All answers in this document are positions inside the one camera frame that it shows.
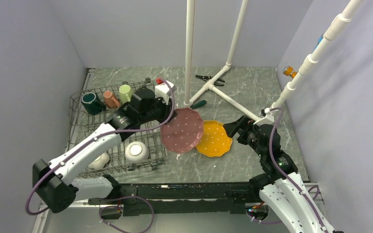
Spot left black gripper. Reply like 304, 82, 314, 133
138, 92, 177, 124

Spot pink dotted plate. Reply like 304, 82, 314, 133
160, 108, 204, 154

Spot black pliers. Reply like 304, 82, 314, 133
195, 75, 225, 86

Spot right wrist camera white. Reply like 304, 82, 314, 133
254, 108, 275, 126

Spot white PVC diagonal pipe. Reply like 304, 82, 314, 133
270, 0, 363, 111

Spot yellow plate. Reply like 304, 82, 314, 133
195, 120, 233, 157

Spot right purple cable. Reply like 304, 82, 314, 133
246, 107, 330, 233

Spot green handled screwdriver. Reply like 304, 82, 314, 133
190, 100, 207, 109

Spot purple cable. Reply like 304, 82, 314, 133
246, 107, 330, 233
25, 77, 176, 233

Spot pink mug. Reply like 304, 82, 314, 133
103, 90, 121, 109

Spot white plain bowl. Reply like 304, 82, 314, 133
125, 141, 149, 163

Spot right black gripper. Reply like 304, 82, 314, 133
223, 115, 265, 157

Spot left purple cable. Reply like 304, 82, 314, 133
25, 77, 176, 233

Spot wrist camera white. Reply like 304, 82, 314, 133
154, 77, 177, 105
254, 108, 275, 126

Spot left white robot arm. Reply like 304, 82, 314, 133
25, 83, 176, 215

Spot orange yellow wall fitting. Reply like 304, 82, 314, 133
282, 66, 298, 79

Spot patterned floral bowl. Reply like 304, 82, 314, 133
88, 152, 110, 169

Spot dark green mug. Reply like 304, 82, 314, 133
81, 92, 106, 115

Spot cream yellow-green cup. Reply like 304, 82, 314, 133
119, 84, 134, 104

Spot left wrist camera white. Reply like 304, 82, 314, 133
154, 77, 177, 105

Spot white PVC pipe frame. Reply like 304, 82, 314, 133
184, 0, 261, 121

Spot grey wire dish rack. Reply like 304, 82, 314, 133
66, 85, 166, 178

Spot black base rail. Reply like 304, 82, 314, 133
88, 182, 262, 216

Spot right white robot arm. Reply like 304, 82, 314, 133
223, 116, 336, 233

